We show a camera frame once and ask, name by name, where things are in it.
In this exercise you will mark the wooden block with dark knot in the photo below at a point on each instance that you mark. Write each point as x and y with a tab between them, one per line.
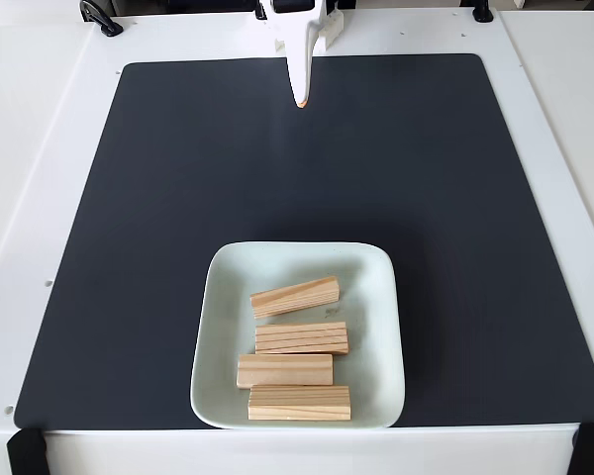
294	297

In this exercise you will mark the wooden block with dark grooves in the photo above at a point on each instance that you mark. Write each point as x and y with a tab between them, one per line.
302	338

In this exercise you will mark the pale green square plate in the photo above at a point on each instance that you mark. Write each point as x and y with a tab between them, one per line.
227	297

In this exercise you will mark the black base clamp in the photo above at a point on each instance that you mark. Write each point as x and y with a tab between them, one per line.
261	11

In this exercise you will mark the black rubber mat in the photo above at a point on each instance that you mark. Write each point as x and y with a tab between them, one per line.
128	297

